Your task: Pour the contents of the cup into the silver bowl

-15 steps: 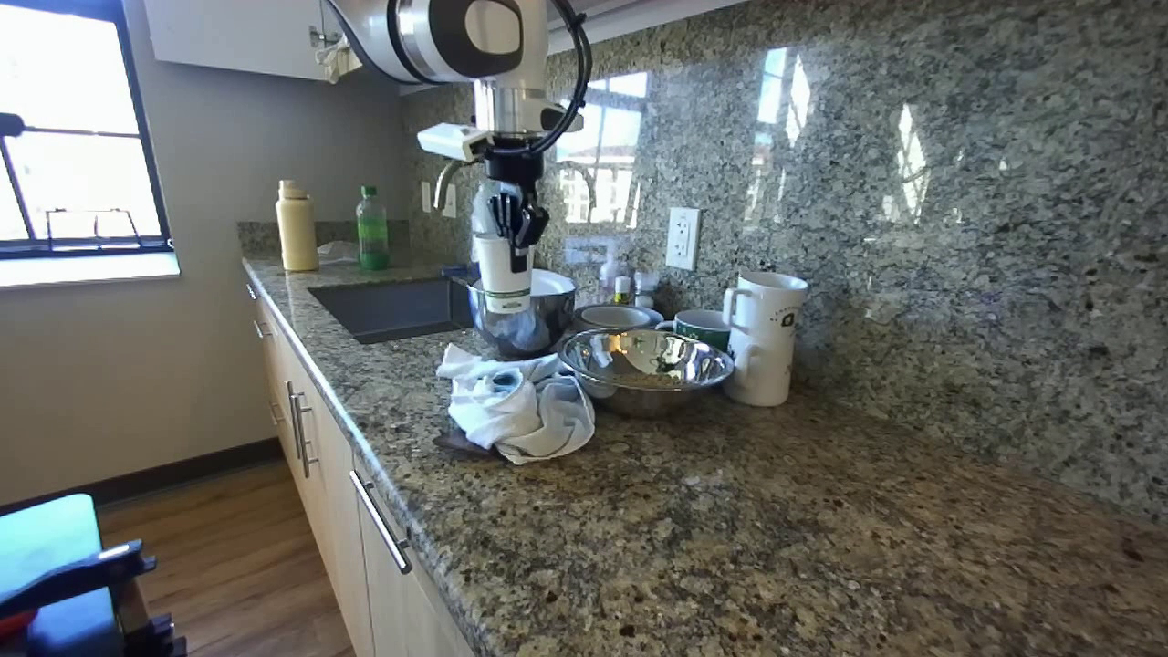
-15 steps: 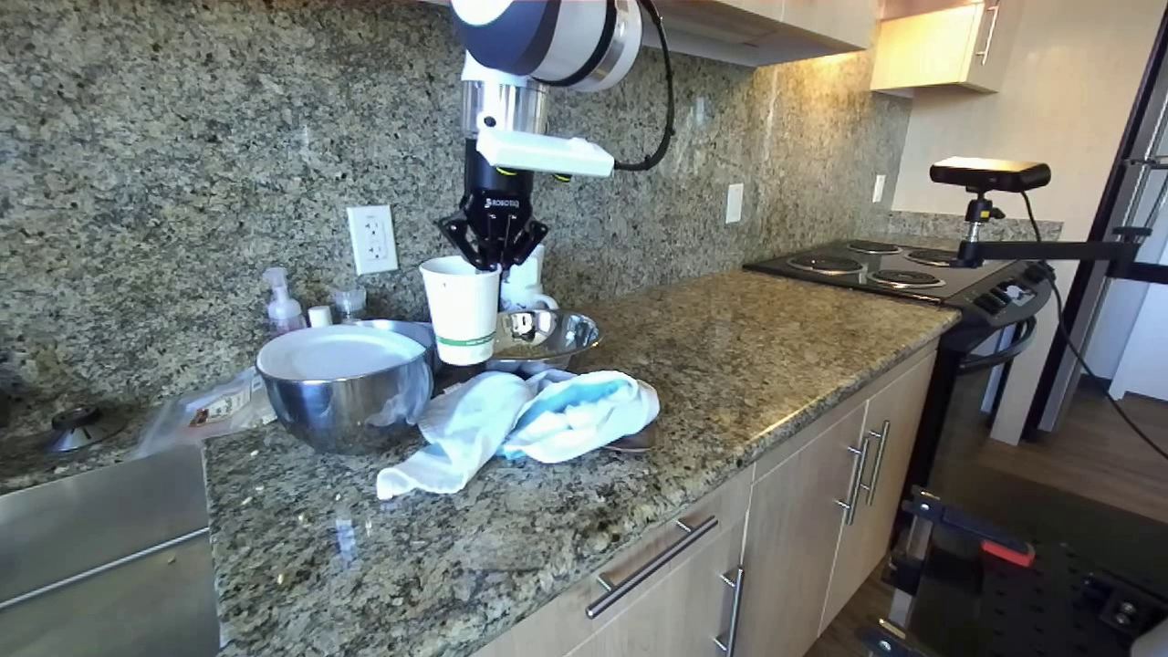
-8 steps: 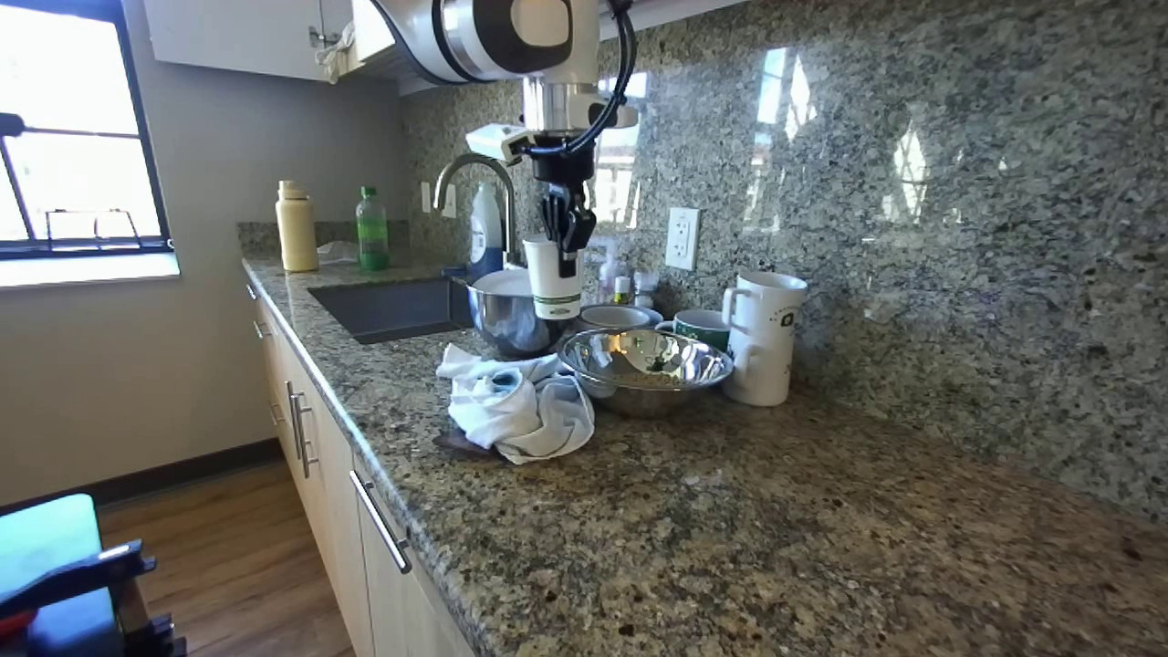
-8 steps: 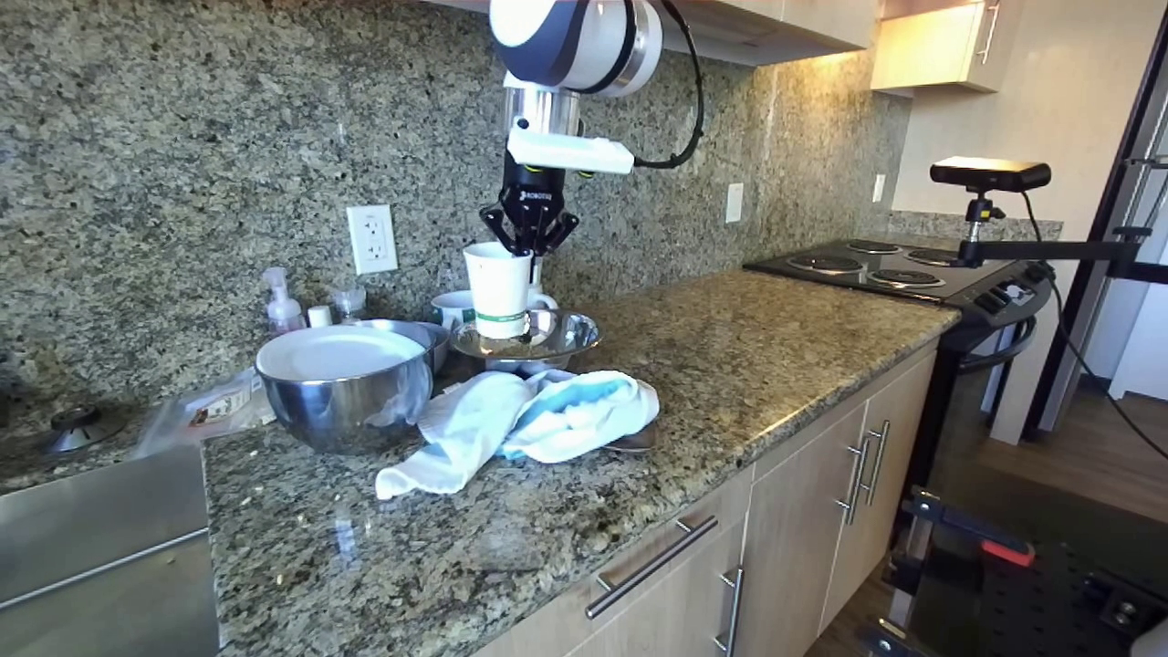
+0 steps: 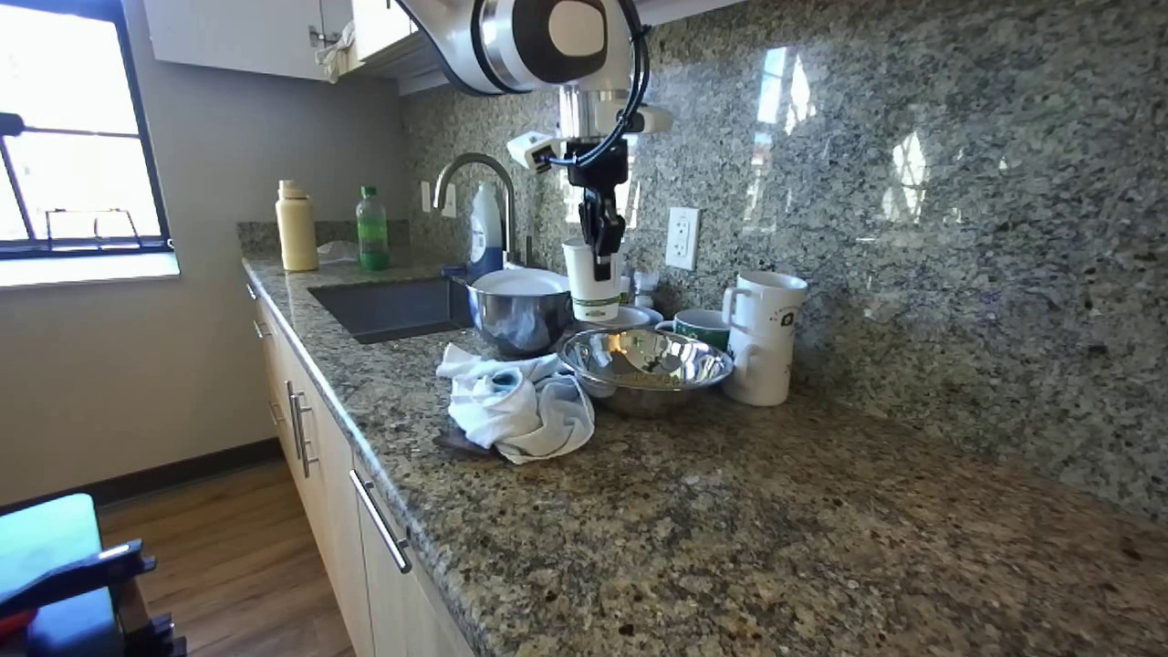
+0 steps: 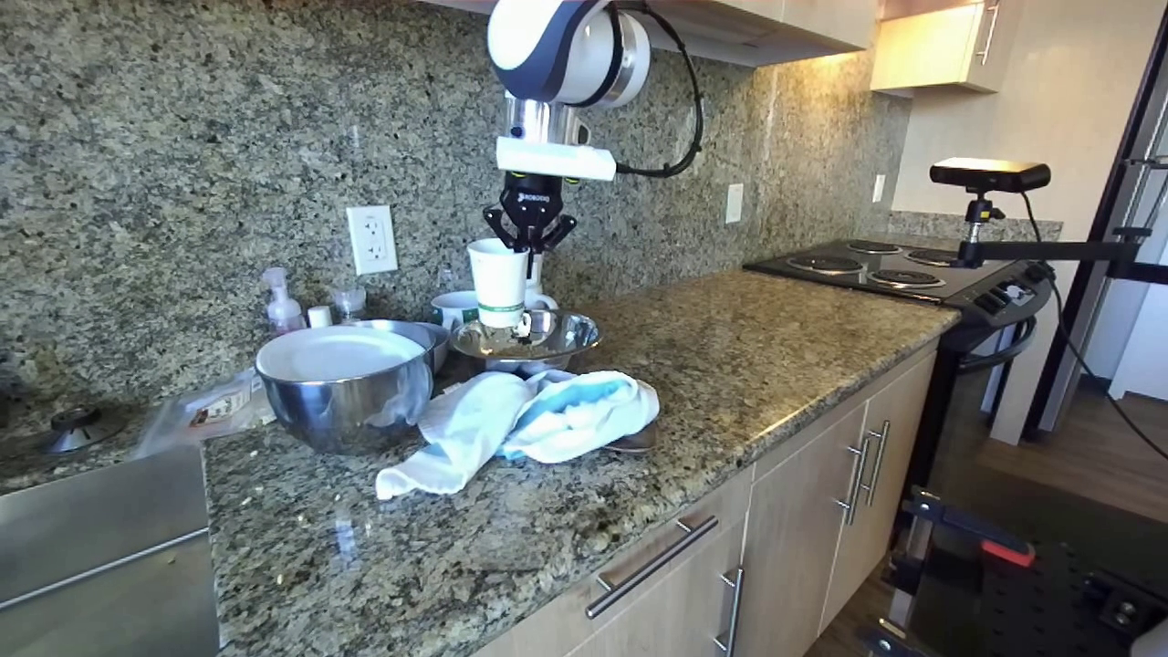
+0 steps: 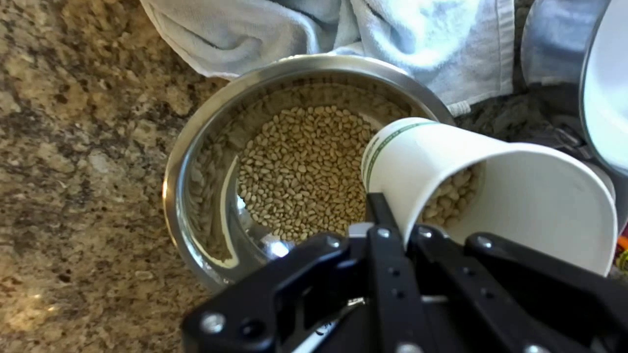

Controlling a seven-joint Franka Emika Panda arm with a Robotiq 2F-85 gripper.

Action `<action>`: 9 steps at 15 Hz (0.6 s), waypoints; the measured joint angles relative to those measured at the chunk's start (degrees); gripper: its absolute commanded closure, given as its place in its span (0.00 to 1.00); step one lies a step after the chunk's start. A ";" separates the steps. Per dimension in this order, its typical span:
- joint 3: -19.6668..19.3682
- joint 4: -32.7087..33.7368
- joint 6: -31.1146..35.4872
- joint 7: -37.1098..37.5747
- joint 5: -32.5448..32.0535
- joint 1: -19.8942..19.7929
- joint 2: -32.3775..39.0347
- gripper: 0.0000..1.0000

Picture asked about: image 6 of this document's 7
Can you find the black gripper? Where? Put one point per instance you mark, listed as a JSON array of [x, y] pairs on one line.
[[529, 203]]

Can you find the white paper cup green stripe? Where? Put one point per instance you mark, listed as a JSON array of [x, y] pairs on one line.
[[497, 286]]

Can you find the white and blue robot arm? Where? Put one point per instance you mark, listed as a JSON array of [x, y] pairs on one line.
[[550, 50]]

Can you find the small white bowl teal rim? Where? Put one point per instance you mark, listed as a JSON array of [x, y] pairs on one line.
[[455, 308]]

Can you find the large silver mixing bowl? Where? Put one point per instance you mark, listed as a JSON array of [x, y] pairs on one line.
[[348, 387]]

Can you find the glass dish with items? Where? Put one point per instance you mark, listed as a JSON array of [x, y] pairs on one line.
[[550, 340]]

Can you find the small clear glass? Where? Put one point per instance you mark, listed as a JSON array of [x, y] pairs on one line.
[[348, 306]]

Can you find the white cloth towel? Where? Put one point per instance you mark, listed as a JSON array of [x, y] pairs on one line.
[[457, 434]]

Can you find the small white container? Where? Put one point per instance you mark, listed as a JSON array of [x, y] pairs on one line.
[[317, 317]]

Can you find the clear soap bottle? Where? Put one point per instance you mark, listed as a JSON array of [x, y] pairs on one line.
[[282, 306]]

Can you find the beige upper cabinet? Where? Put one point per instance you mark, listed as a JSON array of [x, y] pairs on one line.
[[754, 22]]

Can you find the beige cabinet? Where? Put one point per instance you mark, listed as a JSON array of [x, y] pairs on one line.
[[754, 22], [788, 488]]

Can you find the black electric stove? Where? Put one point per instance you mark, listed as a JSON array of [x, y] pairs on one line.
[[878, 274]]

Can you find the beige lower cabinet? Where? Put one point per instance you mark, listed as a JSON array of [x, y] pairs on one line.
[[788, 488]]

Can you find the clear plastic bag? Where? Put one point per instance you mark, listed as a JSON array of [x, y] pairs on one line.
[[202, 411]]

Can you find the black stand base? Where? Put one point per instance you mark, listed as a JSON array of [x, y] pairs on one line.
[[1010, 596]]

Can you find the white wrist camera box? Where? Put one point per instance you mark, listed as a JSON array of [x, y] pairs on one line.
[[551, 159]]

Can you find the black external camera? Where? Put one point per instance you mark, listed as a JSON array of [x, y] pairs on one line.
[[991, 175]]

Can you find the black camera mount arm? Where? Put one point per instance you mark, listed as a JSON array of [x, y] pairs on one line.
[[1060, 250]]

